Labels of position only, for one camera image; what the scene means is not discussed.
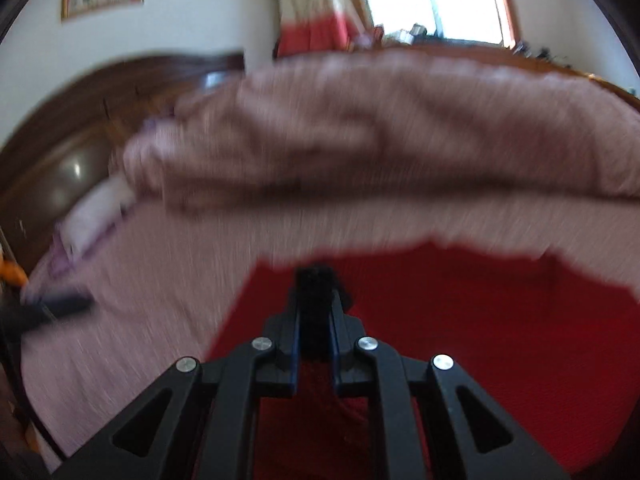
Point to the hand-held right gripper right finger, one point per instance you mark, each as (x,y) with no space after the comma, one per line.
(334,345)

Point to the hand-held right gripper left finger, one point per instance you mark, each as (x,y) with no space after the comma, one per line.
(296,345)

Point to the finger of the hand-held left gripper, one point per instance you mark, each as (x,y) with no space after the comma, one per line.
(67,302)

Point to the red knitted cloth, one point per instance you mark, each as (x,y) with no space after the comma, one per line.
(450,310)

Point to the orange object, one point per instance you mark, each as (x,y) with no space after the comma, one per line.
(11,271)

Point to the pink patterned bed sheet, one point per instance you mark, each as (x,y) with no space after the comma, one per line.
(150,285)

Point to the white pillow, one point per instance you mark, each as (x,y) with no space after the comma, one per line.
(95,210)

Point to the dark wooden headboard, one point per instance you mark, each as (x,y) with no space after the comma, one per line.
(60,125)

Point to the pink rolled duvet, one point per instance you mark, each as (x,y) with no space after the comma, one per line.
(375,135)

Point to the dark small items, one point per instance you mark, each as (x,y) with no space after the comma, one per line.
(407,34)

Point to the cream and red curtain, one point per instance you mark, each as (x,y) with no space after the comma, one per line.
(312,15)

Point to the wooden bed rail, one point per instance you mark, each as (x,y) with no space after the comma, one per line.
(575,67)

